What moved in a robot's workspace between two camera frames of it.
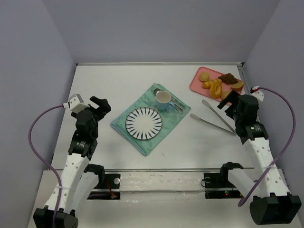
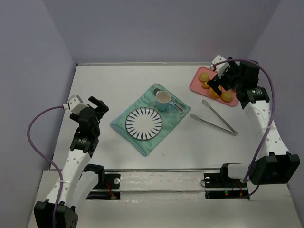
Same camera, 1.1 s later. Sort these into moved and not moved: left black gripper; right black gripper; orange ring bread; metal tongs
Moved: right black gripper
Not moved: metal tongs; left black gripper; orange ring bread
